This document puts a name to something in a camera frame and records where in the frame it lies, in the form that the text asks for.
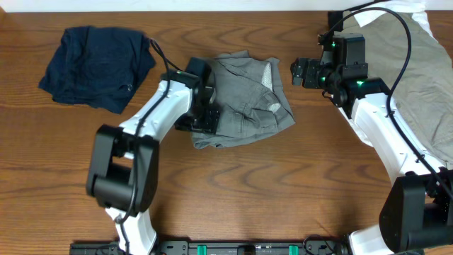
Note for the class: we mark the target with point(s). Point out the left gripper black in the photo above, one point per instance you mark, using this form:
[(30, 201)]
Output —
[(209, 127)]

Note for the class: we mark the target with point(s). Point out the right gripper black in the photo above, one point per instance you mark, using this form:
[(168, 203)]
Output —
[(312, 65)]

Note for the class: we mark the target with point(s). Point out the grey shorts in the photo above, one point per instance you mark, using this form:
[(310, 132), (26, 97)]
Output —
[(251, 98)]

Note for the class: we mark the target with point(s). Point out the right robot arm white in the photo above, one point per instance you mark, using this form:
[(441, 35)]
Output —
[(417, 213)]

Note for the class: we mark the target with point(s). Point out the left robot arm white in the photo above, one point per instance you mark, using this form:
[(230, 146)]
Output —
[(124, 168)]

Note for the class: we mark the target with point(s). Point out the khaki shorts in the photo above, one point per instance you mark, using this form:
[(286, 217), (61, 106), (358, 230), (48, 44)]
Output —
[(424, 95)]

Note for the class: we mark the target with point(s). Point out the white garment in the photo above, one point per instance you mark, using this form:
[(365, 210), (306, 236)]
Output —
[(386, 39)]

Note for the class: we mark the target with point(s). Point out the navy blue folded garment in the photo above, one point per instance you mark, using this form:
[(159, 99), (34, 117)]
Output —
[(98, 67)]

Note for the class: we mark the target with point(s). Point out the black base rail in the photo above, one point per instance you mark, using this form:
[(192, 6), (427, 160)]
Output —
[(309, 247)]

